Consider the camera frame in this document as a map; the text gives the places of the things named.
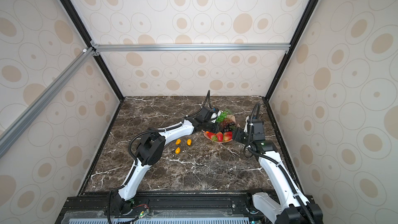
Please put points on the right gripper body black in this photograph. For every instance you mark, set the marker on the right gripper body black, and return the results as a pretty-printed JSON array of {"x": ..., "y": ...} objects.
[{"x": 242, "y": 137}]

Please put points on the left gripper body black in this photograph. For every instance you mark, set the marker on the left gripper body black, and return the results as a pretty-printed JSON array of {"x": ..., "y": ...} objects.
[{"x": 209, "y": 127}]

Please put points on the strawberry with leaves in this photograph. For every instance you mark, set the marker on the strawberry with leaves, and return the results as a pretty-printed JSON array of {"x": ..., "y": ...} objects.
[{"x": 211, "y": 136}]

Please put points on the strawberry red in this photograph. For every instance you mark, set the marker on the strawberry red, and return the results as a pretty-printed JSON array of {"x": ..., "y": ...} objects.
[
  {"x": 219, "y": 137},
  {"x": 227, "y": 136}
]

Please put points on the black grape bunch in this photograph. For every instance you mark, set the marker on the black grape bunch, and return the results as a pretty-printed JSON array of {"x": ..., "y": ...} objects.
[{"x": 230, "y": 127}]

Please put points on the pink scalloped fruit bowl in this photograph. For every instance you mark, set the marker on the pink scalloped fruit bowl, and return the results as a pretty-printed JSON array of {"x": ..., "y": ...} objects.
[{"x": 222, "y": 126}]

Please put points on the green grape bunch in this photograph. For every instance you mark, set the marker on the green grape bunch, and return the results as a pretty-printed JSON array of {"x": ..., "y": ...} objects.
[{"x": 223, "y": 115}]

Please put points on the red grape bunch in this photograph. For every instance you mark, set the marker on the red grape bunch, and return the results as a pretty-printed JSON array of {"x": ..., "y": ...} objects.
[{"x": 228, "y": 121}]

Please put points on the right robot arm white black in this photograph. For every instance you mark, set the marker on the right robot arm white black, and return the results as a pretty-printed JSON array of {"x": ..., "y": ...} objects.
[{"x": 276, "y": 174}]

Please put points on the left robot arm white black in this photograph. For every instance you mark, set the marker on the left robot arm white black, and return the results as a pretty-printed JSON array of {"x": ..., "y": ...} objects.
[{"x": 146, "y": 149}]

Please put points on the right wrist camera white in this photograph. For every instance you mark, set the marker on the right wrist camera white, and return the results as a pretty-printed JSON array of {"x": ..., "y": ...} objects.
[{"x": 247, "y": 124}]

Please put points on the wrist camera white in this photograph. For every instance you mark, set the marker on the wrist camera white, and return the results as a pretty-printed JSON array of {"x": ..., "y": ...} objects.
[
  {"x": 214, "y": 116},
  {"x": 247, "y": 124}
]

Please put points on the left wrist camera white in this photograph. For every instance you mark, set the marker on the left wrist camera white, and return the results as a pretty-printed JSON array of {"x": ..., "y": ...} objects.
[{"x": 214, "y": 116}]

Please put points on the horizontal aluminium rail back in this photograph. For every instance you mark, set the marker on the horizontal aluminium rail back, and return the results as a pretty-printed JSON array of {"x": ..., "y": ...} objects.
[{"x": 191, "y": 47}]

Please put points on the diagonal aluminium rail left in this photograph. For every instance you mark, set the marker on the diagonal aluminium rail left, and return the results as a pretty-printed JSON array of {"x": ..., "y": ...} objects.
[{"x": 17, "y": 128}]

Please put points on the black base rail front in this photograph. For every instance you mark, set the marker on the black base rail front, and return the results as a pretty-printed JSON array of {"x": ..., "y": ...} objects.
[{"x": 185, "y": 207}]

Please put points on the black frame post right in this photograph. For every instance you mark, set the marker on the black frame post right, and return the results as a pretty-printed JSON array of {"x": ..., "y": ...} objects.
[{"x": 302, "y": 24}]

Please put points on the black frame post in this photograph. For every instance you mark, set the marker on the black frame post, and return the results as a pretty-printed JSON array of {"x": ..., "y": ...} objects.
[
  {"x": 84, "y": 34},
  {"x": 302, "y": 24}
]

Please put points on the black frame post left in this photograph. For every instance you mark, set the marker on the black frame post left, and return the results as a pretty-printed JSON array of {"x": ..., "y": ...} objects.
[{"x": 84, "y": 34}]

